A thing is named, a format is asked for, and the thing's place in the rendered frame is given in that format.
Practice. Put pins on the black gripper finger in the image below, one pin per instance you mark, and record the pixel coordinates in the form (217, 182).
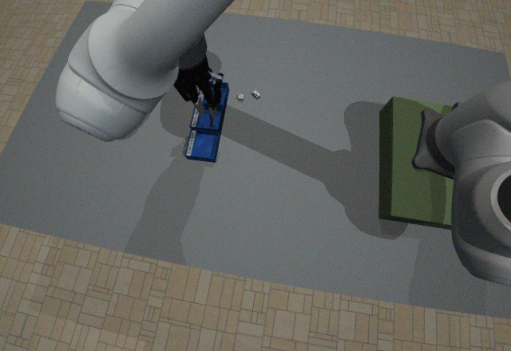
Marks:
(211, 99)
(189, 93)

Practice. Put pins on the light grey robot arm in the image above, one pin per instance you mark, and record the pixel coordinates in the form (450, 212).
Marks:
(122, 66)

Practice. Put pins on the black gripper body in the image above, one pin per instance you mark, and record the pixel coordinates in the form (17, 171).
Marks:
(198, 71)

